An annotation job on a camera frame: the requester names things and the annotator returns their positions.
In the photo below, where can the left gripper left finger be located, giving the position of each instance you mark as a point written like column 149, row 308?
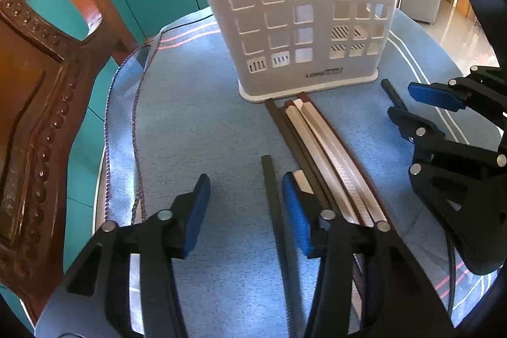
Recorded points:
column 97, row 283

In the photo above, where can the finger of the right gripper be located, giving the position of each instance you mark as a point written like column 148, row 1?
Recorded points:
column 412, row 126
column 484, row 89

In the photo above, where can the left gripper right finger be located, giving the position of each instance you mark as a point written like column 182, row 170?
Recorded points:
column 398, row 298

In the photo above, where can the black chopstick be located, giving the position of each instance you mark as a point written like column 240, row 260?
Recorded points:
column 393, row 95
column 288, row 269

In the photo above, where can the blue striped cloth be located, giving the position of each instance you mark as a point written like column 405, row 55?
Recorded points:
column 172, row 115

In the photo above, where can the dark brown chopstick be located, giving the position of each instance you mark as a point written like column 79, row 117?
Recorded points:
column 301, row 155

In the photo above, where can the carved wooden chair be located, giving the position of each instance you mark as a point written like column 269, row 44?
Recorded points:
column 47, row 78

